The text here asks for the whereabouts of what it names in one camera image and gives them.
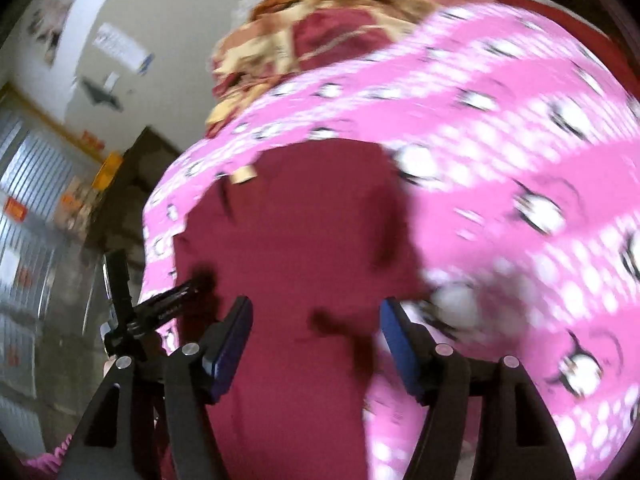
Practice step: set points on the wall poster picture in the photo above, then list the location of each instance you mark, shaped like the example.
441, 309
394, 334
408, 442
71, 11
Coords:
46, 24

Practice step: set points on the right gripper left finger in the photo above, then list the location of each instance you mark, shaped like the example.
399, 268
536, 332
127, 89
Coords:
115, 438

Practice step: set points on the white wall calendar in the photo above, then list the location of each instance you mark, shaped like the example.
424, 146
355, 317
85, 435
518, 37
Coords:
122, 48

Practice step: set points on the pink penguin print blanket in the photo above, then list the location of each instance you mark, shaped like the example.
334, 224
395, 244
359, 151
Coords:
518, 153

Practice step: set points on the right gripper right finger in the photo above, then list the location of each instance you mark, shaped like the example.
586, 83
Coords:
517, 439

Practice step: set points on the yellow orange box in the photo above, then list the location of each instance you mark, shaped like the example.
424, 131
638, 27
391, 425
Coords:
107, 172

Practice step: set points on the maroon red t-shirt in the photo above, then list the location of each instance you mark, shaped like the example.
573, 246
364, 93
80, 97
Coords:
316, 241

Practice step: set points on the metal window grille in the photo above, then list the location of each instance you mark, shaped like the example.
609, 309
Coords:
47, 280

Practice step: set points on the red yellow floral quilt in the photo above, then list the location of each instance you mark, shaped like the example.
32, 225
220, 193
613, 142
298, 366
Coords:
284, 38

